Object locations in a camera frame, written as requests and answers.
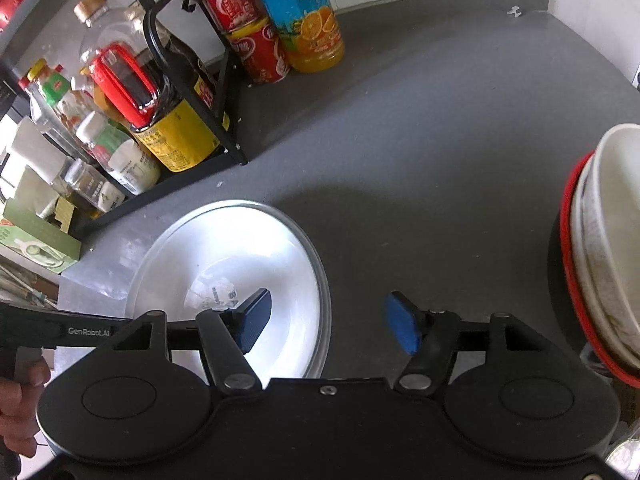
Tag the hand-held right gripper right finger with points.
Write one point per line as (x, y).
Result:
(402, 322)

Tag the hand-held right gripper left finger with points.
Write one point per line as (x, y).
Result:
(252, 320)

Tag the white plate with print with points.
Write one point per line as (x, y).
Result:
(225, 245)

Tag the red rimmed bowl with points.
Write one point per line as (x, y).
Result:
(565, 240)

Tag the white bowl with yellow pattern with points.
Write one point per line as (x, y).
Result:
(620, 220)

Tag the person's left hand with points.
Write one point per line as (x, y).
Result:
(20, 410)

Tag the green box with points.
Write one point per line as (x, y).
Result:
(35, 245)

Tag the small glass jar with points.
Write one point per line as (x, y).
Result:
(95, 187)

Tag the black metal rack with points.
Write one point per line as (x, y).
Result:
(239, 152)

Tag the plain white bottle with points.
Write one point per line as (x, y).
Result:
(35, 150)

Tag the white bottle green label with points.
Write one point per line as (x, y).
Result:
(125, 160)

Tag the soy sauce bottle red cap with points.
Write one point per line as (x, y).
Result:
(175, 135)

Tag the seasoning bottle yellow red cap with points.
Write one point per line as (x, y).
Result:
(55, 85)

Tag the orange juice bottle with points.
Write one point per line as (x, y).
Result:
(305, 25)

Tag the clear bottle with cork cap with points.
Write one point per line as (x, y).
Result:
(115, 25)

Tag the small white clip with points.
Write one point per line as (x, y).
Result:
(513, 11)

